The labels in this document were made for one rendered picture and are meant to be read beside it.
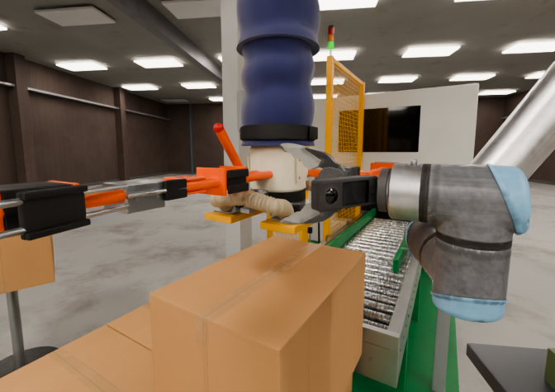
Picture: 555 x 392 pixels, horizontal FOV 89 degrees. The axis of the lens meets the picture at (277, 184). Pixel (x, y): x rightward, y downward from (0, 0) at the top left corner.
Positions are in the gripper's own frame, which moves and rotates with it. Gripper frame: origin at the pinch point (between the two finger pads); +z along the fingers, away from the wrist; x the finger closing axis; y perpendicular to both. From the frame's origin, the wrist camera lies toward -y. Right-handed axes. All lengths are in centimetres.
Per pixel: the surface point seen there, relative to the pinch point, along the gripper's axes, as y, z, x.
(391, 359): 62, -14, -73
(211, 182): -4.4, 12.9, -0.1
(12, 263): 1, 152, -49
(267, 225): 10.6, 9.3, -11.9
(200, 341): -4.2, 17.8, -36.6
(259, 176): 13.0, 13.1, -0.1
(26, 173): 271, 998, -58
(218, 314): -1.5, 14.6, -30.4
